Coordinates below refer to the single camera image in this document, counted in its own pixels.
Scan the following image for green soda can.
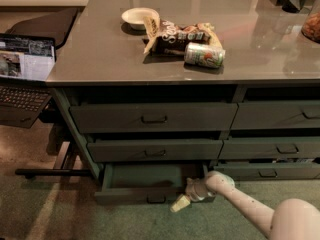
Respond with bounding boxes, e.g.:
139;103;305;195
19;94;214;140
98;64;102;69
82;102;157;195
184;43;225;68

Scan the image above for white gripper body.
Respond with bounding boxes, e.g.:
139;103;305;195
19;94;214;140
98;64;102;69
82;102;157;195
185;178;215;202

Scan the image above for brown snack bag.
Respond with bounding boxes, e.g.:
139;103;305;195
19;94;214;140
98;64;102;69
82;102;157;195
143;17;222;56

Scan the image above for glass jar with snacks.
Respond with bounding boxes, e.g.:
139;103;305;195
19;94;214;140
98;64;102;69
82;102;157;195
301;4;320;43

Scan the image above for green drawer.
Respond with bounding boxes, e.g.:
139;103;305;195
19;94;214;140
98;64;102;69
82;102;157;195
219;137;320;160
95;161;208;205
70;102;237;133
214;163;320;181
87;139;223;162
231;101;320;130

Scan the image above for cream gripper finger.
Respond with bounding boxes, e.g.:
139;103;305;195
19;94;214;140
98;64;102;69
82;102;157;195
170;194;191;213

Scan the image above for green cabinet frame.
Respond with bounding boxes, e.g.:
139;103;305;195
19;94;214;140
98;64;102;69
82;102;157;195
54;83;320;180

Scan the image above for white bowl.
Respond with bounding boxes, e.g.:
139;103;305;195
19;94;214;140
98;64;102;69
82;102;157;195
121;7;159;31

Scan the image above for black laptop stand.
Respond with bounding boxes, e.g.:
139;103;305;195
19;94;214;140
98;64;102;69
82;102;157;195
15;102;91;179

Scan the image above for black office chair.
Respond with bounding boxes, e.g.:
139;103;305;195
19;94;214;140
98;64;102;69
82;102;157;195
6;8;78;49

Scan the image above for black laptop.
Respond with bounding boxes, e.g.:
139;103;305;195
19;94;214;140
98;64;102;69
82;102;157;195
0;33;56;128

